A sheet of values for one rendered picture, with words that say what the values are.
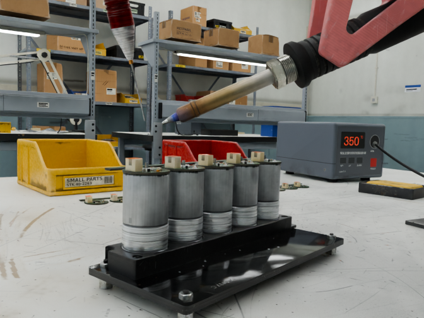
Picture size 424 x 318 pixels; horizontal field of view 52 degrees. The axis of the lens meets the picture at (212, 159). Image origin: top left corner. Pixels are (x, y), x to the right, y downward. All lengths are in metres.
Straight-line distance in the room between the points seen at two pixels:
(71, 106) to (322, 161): 2.04
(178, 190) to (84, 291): 0.07
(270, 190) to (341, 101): 5.95
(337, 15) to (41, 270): 0.21
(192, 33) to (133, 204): 2.84
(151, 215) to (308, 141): 0.55
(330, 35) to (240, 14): 5.74
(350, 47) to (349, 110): 5.92
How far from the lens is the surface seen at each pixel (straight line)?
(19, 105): 2.55
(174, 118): 0.22
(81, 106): 2.62
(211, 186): 0.26
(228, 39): 3.19
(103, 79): 4.50
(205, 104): 0.22
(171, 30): 2.95
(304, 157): 0.76
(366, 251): 0.34
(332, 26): 0.23
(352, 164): 0.74
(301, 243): 0.30
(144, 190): 0.22
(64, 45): 4.33
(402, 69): 5.75
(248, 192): 0.29
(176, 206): 0.24
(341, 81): 6.28
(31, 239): 0.35
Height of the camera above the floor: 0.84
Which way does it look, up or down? 5 degrees down
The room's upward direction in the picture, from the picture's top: 2 degrees clockwise
